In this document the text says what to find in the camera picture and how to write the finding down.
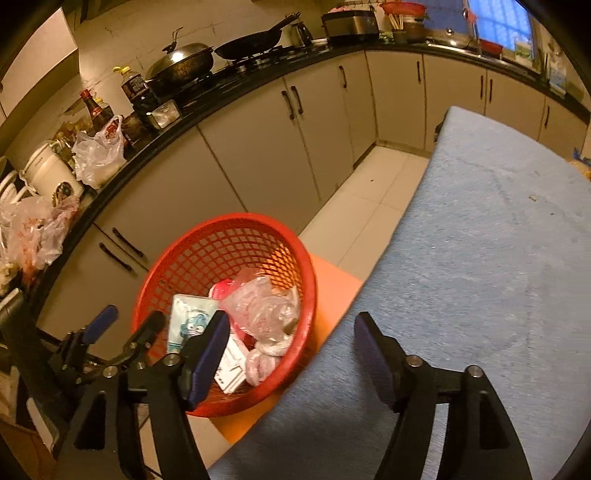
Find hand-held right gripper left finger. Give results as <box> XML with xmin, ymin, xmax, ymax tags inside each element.
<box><xmin>55</xmin><ymin>311</ymin><xmax>232</xmax><ymax>480</ymax></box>

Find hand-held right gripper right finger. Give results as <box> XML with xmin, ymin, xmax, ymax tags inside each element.
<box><xmin>353</xmin><ymin>311</ymin><xmax>536</xmax><ymax>480</ymax></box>

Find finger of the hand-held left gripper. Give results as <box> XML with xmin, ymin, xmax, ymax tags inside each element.
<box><xmin>115</xmin><ymin>310</ymin><xmax>167</xmax><ymax>367</ymax></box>
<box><xmin>55</xmin><ymin>305</ymin><xmax>119</xmax><ymax>370</ymax></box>

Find white printed tissue packet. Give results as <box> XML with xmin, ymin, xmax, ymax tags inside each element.
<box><xmin>167</xmin><ymin>294</ymin><xmax>219</xmax><ymax>356</ymax></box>

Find clear plastic bag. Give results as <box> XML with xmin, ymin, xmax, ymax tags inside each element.
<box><xmin>219</xmin><ymin>270</ymin><xmax>301</xmax><ymax>344</ymax></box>

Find red plastic mesh basket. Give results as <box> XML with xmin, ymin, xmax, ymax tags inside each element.
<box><xmin>131</xmin><ymin>212</ymin><xmax>319</xmax><ymax>418</ymax></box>

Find pinkish knotted plastic bag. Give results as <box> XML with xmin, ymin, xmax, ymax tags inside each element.
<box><xmin>245</xmin><ymin>335</ymin><xmax>296</xmax><ymax>386</ymax></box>

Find pink wrapper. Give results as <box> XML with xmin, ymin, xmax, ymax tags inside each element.
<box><xmin>209</xmin><ymin>279</ymin><xmax>241</xmax><ymax>301</ymax></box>

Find orange stool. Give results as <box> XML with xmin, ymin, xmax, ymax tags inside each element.
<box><xmin>185</xmin><ymin>251</ymin><xmax>365</xmax><ymax>446</ymax></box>

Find blue tablecloth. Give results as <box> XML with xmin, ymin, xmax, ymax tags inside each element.
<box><xmin>208</xmin><ymin>106</ymin><xmax>591</xmax><ymax>480</ymax></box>

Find white electric cooker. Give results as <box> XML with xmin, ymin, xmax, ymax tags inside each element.
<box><xmin>21</xmin><ymin>141</ymin><xmax>86</xmax><ymax>204</ymax></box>

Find white red printed plastic bag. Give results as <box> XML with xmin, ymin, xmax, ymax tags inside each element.
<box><xmin>71</xmin><ymin>115</ymin><xmax>127</xmax><ymax>190</ymax></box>

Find dark sauce bottle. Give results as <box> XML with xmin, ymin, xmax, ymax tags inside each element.
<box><xmin>81</xmin><ymin>89</ymin><xmax>114</xmax><ymax>134</ymax></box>

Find small steel container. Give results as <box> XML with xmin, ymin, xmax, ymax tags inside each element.
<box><xmin>148</xmin><ymin>99</ymin><xmax>182</xmax><ymax>130</ymax></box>

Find beige kitchen base cabinets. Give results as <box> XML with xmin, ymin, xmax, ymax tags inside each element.
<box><xmin>37</xmin><ymin>51</ymin><xmax>591</xmax><ymax>333</ymax></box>

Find yellow capped oil bottle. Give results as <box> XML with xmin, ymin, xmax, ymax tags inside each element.
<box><xmin>113</xmin><ymin>66</ymin><xmax>148</xmax><ymax>100</ymax></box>

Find lidded steel wok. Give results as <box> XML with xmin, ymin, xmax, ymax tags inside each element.
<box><xmin>145</xmin><ymin>28</ymin><xmax>215</xmax><ymax>90</ymax></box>

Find blue yellow snack bag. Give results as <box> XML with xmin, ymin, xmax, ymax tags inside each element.
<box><xmin>570</xmin><ymin>148</ymin><xmax>591</xmax><ymax>183</ymax></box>

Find black gas stove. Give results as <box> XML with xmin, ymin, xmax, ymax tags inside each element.
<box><xmin>152</xmin><ymin>39</ymin><xmax>333</xmax><ymax>107</ymax></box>

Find black frying pan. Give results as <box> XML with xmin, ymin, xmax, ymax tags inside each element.
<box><xmin>213</xmin><ymin>12</ymin><xmax>301</xmax><ymax>61</ymax></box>

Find steel pot glass lid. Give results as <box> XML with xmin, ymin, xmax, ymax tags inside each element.
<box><xmin>427</xmin><ymin>28</ymin><xmax>476</xmax><ymax>49</ymax></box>

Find dark jar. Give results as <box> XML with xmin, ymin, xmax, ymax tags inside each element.
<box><xmin>402</xmin><ymin>18</ymin><xmax>428</xmax><ymax>44</ymax></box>

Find steel electric kettle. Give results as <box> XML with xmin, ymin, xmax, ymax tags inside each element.
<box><xmin>291</xmin><ymin>21</ymin><xmax>315</xmax><ymax>47</ymax></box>

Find steel toaster oven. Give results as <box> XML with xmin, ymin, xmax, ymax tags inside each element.
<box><xmin>321</xmin><ymin>10</ymin><xmax>380</xmax><ymax>44</ymax></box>

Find tall white green carton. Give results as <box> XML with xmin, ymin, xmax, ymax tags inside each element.
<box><xmin>547</xmin><ymin>51</ymin><xmax>568</xmax><ymax>90</ymax></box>

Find small white green carton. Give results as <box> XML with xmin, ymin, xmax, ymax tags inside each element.
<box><xmin>512</xmin><ymin>37</ymin><xmax>534</xmax><ymax>65</ymax></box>

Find red plastic strainer basin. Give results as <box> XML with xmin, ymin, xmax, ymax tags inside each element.
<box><xmin>381</xmin><ymin>1</ymin><xmax>428</xmax><ymax>17</ymax></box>

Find blue lit window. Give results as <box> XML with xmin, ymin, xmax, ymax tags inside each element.
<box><xmin>425</xmin><ymin>0</ymin><xmax>536</xmax><ymax>51</ymax></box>

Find beige wall cabinets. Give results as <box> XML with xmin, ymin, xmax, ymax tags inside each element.
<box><xmin>0</xmin><ymin>7</ymin><xmax>79</xmax><ymax>121</ymax></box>

